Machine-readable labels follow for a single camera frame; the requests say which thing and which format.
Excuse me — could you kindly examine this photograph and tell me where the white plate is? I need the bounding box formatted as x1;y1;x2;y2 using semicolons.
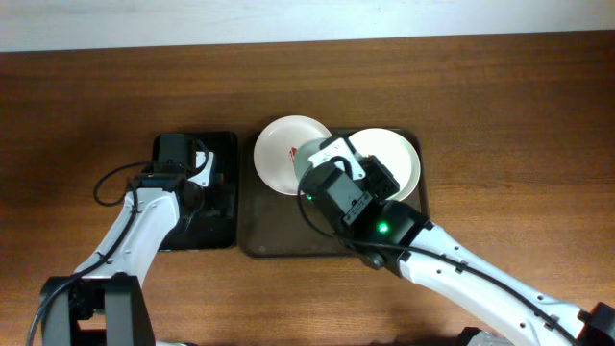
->
253;115;331;195
349;128;421;201

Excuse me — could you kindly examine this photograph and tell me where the pale blue plate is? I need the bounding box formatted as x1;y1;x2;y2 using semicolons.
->
294;138;326;180

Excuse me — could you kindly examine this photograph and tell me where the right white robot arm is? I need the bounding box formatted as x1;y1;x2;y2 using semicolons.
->
345;157;614;345

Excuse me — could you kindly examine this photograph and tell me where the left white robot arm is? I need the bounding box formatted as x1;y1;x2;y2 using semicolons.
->
26;162;238;345

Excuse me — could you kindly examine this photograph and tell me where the small black tray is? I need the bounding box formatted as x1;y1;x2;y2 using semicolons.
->
150;131;239;252

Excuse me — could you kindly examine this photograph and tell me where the brown plastic serving tray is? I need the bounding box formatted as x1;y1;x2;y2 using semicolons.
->
237;128;429;258

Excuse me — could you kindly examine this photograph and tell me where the right black cable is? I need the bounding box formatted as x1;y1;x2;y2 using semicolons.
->
296;156;355;241

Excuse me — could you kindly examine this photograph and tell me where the black cable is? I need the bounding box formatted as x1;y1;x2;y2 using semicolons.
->
92;161;155;208
296;156;355;241

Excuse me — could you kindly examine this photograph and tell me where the left black cable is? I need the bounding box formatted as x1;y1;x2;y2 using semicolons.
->
92;161;155;208

